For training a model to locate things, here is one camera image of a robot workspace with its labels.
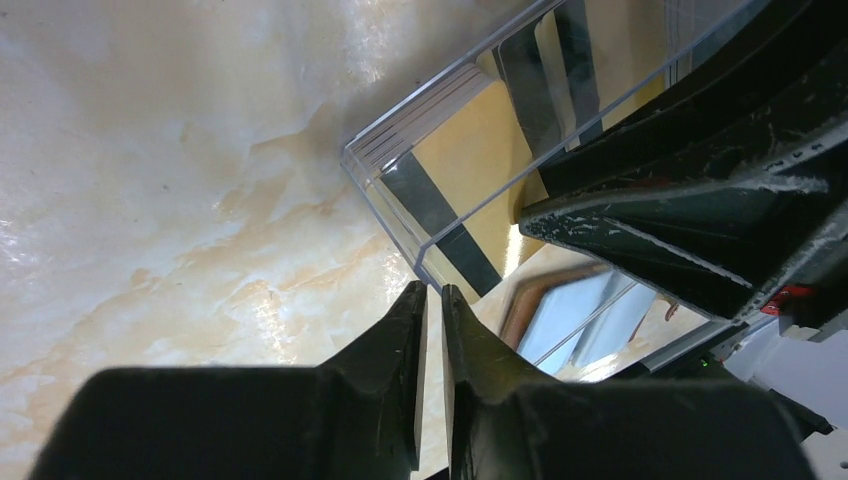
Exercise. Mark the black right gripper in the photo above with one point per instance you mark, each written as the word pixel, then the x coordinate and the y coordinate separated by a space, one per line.
pixel 726 227

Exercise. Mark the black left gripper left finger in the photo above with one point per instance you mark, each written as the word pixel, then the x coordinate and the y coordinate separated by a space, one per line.
pixel 357 415

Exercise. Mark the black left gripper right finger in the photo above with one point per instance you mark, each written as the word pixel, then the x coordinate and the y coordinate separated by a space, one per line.
pixel 506 419

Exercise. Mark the brown leather card holder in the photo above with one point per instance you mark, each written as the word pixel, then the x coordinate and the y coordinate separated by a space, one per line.
pixel 589 322

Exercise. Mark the clear acrylic card box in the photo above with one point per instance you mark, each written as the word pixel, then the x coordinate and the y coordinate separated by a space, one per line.
pixel 573 69

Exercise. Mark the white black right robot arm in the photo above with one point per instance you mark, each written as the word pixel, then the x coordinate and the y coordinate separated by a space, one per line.
pixel 807 364

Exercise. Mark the yellow card in box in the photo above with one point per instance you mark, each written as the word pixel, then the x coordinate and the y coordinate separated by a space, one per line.
pixel 458 185

